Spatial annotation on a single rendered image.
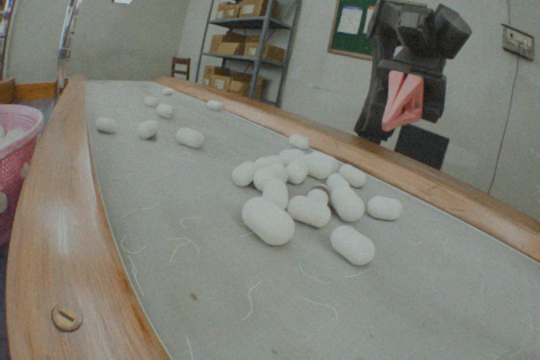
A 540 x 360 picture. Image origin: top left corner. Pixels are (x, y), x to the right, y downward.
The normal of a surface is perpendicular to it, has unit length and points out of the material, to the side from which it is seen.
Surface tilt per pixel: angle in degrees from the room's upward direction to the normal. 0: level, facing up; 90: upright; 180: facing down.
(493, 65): 90
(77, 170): 0
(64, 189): 0
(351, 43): 90
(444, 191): 45
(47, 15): 90
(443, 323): 0
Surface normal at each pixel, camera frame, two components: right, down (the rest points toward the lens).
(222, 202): 0.20, -0.93
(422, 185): -0.38, -0.61
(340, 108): -0.67, 0.10
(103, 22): 0.72, 0.36
